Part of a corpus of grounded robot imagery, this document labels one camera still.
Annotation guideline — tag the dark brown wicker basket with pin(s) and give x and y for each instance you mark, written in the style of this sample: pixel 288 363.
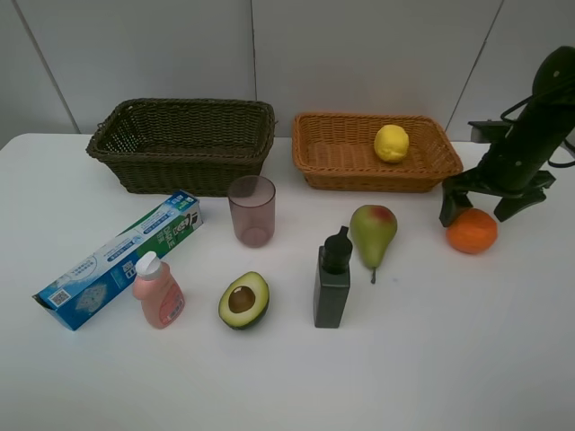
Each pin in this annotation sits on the dark brown wicker basket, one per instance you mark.
pixel 157 146

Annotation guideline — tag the blue toothpaste box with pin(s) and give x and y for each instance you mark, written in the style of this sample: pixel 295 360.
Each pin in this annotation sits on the blue toothpaste box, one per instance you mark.
pixel 88 286

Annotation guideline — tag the halved avocado with pit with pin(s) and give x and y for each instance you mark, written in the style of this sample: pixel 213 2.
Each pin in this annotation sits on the halved avocado with pit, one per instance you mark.
pixel 245 302

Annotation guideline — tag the black pump bottle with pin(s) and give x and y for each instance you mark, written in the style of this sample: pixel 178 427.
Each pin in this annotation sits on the black pump bottle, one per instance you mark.
pixel 332 282

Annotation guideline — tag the orange fruit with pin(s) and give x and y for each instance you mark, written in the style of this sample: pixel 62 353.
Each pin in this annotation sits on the orange fruit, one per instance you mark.
pixel 473 232

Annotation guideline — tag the orange wicker basket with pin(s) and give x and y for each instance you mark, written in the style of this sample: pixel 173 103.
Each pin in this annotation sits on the orange wicker basket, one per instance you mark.
pixel 335 151

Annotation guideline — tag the pink translucent plastic cup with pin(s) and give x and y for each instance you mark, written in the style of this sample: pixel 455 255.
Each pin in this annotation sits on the pink translucent plastic cup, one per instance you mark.
pixel 251 200

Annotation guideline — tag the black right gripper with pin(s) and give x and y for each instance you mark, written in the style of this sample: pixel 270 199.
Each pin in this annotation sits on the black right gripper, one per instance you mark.
pixel 510 169

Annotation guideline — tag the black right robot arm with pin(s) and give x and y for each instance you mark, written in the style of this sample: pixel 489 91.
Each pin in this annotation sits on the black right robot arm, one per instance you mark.
pixel 548 113

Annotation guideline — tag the pink bottle white cap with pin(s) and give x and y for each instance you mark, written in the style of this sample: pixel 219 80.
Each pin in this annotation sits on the pink bottle white cap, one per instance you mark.
pixel 160 296

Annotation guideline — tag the green red pear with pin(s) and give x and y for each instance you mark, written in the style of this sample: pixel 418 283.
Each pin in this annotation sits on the green red pear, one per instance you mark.
pixel 372 228

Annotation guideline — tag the yellow lemon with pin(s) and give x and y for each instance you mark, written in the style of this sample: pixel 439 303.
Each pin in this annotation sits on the yellow lemon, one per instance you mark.
pixel 391 144

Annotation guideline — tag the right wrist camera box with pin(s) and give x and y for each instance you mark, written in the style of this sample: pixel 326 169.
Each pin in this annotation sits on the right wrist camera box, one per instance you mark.
pixel 488 131

